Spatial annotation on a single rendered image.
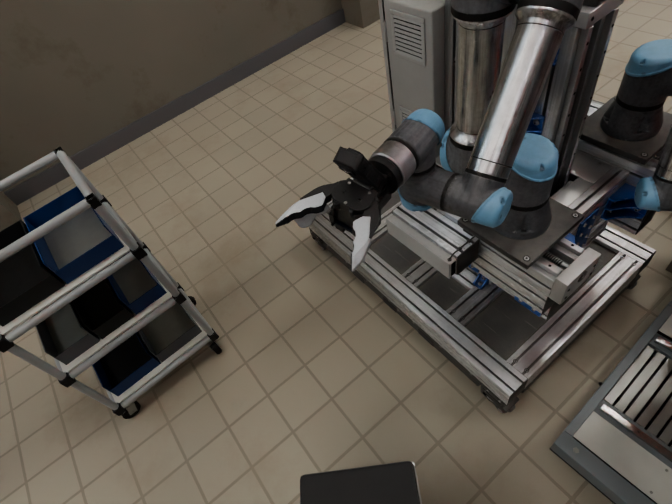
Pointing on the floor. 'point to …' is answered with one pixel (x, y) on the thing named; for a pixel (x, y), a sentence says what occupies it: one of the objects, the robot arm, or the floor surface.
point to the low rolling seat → (363, 485)
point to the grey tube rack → (93, 295)
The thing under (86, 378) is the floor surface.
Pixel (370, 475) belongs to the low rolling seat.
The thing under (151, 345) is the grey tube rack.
